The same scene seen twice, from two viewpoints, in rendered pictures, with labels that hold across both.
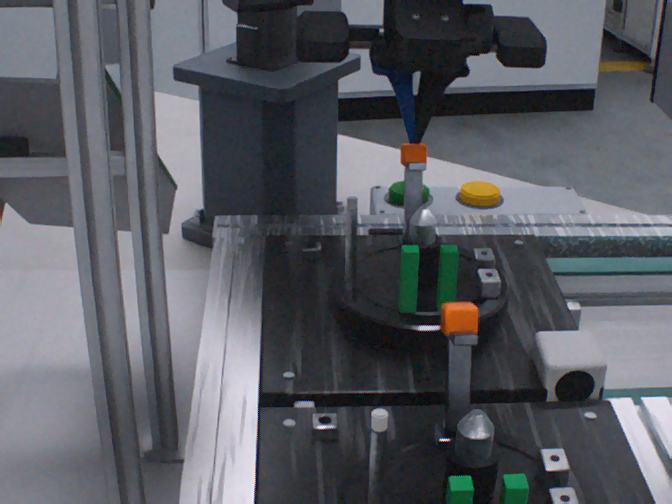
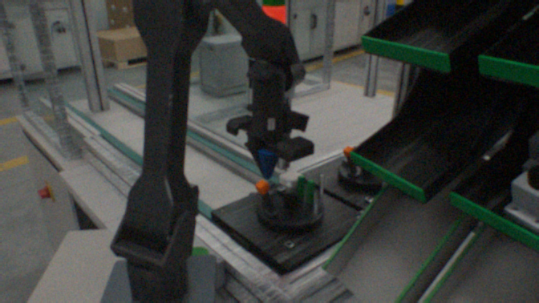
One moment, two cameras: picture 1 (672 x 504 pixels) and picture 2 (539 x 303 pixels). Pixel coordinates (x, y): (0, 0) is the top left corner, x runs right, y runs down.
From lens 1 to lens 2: 1.29 m
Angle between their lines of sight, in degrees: 107
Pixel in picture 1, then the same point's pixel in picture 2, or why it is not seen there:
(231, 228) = (285, 292)
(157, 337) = not seen: hidden behind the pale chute
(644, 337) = (224, 201)
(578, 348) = (292, 174)
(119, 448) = not seen: hidden behind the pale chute
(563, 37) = not seen: outside the picture
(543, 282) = (247, 199)
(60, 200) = (395, 269)
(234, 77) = (212, 284)
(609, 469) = (324, 168)
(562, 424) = (316, 177)
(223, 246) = (303, 284)
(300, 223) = (257, 275)
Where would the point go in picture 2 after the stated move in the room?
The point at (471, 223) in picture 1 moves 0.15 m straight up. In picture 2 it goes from (207, 233) to (201, 166)
